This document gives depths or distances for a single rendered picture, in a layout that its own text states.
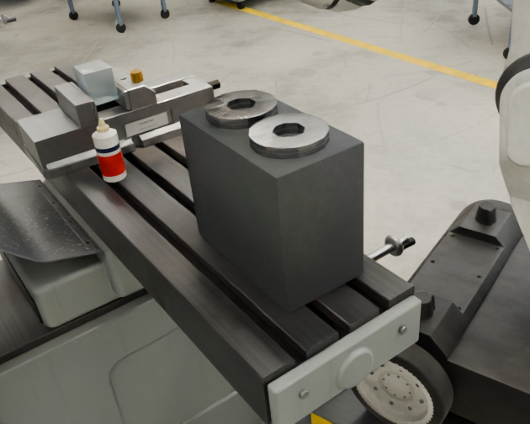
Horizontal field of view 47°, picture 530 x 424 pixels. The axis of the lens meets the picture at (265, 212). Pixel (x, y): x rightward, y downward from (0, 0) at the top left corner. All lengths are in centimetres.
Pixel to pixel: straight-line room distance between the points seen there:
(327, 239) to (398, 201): 194
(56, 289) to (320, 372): 52
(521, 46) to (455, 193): 173
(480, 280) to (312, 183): 72
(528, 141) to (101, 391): 85
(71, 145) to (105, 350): 37
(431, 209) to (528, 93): 164
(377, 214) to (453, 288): 130
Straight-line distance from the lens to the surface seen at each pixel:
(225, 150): 70
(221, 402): 141
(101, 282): 108
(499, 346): 121
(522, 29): 102
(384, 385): 123
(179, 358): 127
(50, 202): 119
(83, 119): 111
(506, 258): 141
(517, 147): 103
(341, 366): 71
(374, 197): 266
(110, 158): 103
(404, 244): 155
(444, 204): 264
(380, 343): 75
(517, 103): 100
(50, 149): 111
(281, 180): 62
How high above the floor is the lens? 141
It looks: 33 degrees down
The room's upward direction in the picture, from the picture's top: 6 degrees counter-clockwise
